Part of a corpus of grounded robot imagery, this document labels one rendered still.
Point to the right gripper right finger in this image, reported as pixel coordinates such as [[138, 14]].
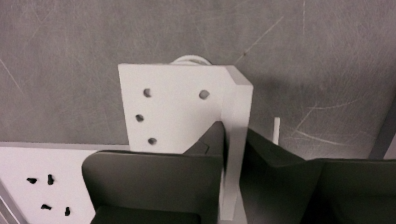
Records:
[[279, 187]]

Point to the black screw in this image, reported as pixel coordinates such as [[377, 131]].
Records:
[[44, 206], [50, 180], [32, 180], [67, 212]]

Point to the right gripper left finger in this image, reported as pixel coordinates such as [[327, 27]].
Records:
[[180, 182]]

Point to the blue electric screwdriver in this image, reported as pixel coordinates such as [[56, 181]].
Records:
[[276, 130]]

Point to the white metal bracket with holes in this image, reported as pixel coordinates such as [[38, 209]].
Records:
[[177, 115]]

